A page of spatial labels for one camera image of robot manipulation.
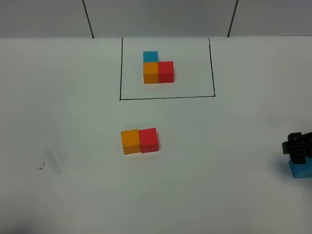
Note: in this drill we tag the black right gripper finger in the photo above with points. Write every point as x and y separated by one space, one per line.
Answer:
298 151
299 138

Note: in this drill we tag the white template sheet black border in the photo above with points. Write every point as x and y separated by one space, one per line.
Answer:
192 64

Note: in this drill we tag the red template block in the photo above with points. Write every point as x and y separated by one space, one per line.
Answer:
166 71

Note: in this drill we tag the orange template block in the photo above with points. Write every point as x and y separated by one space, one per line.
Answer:
150 72

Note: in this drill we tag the blue template block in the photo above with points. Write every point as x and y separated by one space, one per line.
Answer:
150 56

